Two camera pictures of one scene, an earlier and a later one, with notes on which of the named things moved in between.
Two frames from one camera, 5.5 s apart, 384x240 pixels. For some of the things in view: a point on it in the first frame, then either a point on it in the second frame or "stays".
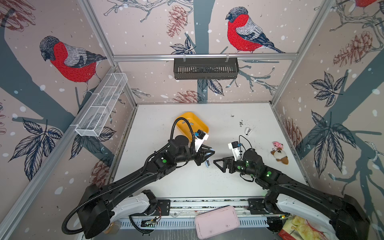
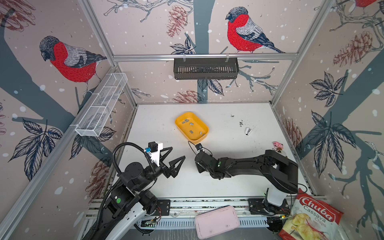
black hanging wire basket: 205,68 stays
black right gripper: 225,163 → 198,166
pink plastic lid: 217,222 stays
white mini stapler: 248,131 stays
